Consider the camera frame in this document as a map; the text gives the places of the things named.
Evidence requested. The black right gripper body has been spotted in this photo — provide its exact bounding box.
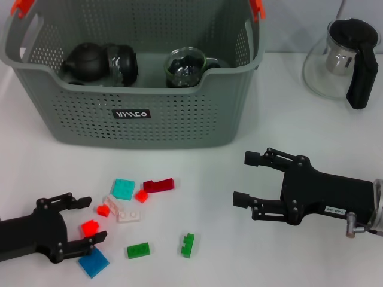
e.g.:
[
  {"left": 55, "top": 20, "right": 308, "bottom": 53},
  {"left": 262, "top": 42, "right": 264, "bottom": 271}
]
[{"left": 280, "top": 155, "right": 376, "bottom": 227}]

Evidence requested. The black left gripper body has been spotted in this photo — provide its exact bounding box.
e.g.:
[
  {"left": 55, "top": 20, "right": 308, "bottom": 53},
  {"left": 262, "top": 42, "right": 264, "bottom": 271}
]
[{"left": 0, "top": 207, "right": 67, "bottom": 264}]

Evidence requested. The large red toy brick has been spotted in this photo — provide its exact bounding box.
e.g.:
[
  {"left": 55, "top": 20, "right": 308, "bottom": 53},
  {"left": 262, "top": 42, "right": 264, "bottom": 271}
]
[{"left": 80, "top": 220, "right": 99, "bottom": 239}]

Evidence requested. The green stepped toy brick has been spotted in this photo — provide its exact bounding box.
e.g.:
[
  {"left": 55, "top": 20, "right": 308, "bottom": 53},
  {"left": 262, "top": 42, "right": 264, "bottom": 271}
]
[{"left": 180, "top": 233, "right": 194, "bottom": 258}]

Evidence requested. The grey perforated storage basket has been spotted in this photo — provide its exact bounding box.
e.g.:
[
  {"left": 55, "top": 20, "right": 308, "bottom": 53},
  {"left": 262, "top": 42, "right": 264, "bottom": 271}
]
[{"left": 0, "top": 0, "right": 267, "bottom": 149}]

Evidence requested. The blue square toy plate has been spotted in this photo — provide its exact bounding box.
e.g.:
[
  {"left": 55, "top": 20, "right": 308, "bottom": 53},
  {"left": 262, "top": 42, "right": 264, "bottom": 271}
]
[{"left": 77, "top": 247, "right": 110, "bottom": 279}]

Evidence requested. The teal square toy plate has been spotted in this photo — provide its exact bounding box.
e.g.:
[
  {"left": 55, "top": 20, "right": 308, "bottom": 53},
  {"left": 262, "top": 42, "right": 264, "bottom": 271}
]
[{"left": 112, "top": 178, "right": 136, "bottom": 201}]

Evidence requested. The green rectangular toy brick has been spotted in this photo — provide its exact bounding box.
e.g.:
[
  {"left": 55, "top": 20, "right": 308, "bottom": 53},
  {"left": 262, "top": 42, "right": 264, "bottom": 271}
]
[{"left": 126, "top": 242, "right": 151, "bottom": 259}]

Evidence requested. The dark red toy brick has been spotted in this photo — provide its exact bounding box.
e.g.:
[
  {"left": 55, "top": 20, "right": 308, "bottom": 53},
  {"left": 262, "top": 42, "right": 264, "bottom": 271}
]
[{"left": 142, "top": 178, "right": 175, "bottom": 194}]

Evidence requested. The black clay teapot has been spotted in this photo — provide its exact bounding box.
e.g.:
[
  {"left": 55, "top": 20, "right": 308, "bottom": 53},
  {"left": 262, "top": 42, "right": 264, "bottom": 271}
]
[{"left": 61, "top": 42, "right": 109, "bottom": 82}]

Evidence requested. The right gripper plug cable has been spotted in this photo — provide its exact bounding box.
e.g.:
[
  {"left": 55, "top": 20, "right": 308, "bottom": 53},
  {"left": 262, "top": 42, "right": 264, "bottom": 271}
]
[{"left": 345, "top": 211, "right": 383, "bottom": 239}]

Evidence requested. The glass carafe black handle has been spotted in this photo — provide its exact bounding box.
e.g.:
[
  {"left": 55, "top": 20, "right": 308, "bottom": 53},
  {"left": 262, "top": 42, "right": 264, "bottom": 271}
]
[{"left": 302, "top": 17, "right": 381, "bottom": 111}]

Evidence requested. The orange basket carry handle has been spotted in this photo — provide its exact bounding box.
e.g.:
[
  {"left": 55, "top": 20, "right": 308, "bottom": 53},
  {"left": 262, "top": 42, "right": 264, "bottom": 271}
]
[{"left": 10, "top": 0, "right": 267, "bottom": 22}]

